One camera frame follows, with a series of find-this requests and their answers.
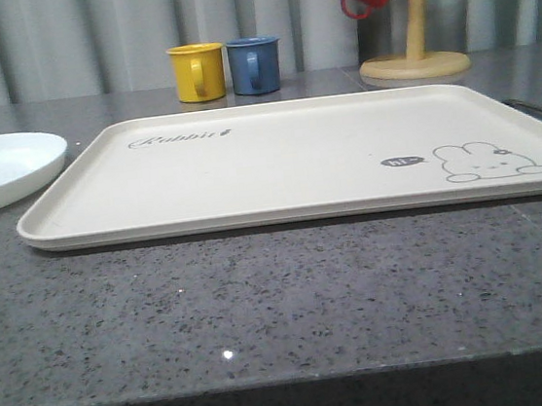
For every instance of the white round plate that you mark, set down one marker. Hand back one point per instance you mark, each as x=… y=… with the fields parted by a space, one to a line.
x=28 y=162

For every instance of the beige rabbit print tray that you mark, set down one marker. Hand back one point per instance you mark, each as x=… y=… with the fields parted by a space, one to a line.
x=254 y=165

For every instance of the blue enamel mug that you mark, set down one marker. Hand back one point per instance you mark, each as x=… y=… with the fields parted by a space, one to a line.
x=254 y=64

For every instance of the yellow enamel mug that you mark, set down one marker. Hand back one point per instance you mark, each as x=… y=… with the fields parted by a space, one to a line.
x=199 y=72

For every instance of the wooden mug tree stand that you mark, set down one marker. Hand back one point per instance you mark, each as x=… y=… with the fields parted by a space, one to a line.
x=416 y=62

